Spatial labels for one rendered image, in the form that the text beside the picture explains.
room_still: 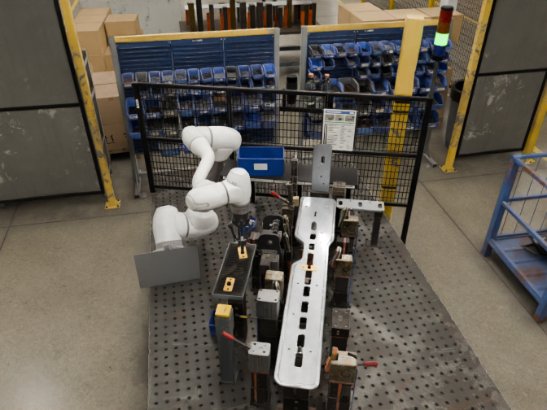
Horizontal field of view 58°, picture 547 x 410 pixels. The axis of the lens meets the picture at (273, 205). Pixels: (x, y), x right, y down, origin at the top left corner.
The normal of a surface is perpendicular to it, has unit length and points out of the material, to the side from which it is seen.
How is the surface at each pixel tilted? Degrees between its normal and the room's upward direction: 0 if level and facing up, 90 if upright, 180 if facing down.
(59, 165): 93
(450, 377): 0
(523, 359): 0
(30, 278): 0
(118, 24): 90
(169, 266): 90
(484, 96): 90
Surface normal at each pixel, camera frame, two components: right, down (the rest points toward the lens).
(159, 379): 0.00, -0.82
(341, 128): -0.14, 0.57
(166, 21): 0.19, 0.56
